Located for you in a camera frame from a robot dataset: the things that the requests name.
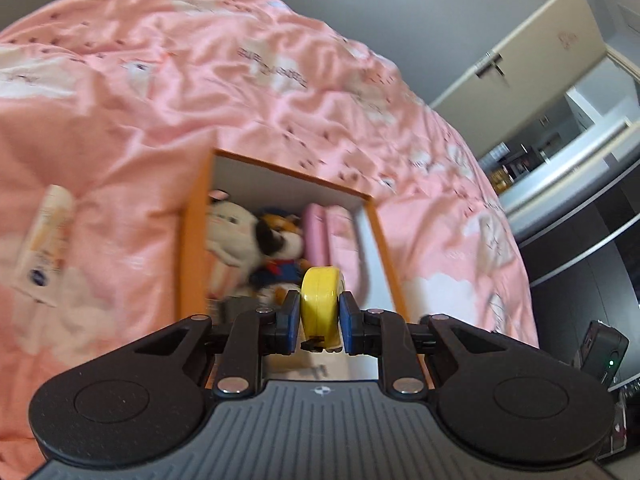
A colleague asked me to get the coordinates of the brown plush toy blue outfit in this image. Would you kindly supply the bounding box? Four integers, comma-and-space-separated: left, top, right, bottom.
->
248, 208, 310, 306

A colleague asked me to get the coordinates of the yellow tape measure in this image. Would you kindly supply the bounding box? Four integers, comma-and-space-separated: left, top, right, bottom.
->
300, 266, 345, 352

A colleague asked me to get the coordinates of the white black plush dog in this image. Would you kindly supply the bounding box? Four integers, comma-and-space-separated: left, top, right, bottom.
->
206, 200, 284, 273

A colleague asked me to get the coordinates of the white hand cream tube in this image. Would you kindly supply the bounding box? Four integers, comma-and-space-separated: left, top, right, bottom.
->
12, 185, 75, 307

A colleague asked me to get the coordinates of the long pink case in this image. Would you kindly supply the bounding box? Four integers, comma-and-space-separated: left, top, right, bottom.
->
326, 205, 361, 296

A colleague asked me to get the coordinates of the pink leather pouch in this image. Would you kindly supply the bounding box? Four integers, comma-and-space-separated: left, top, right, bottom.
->
302, 203, 330, 266

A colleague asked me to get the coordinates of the orange storage box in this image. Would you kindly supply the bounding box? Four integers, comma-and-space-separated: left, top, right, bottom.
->
177, 151, 433, 396

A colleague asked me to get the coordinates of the pink printed duvet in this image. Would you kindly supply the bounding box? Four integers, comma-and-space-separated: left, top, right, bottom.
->
1, 0, 538, 479

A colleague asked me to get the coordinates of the white door with handle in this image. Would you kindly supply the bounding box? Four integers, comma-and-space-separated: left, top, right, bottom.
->
431, 0, 606, 157

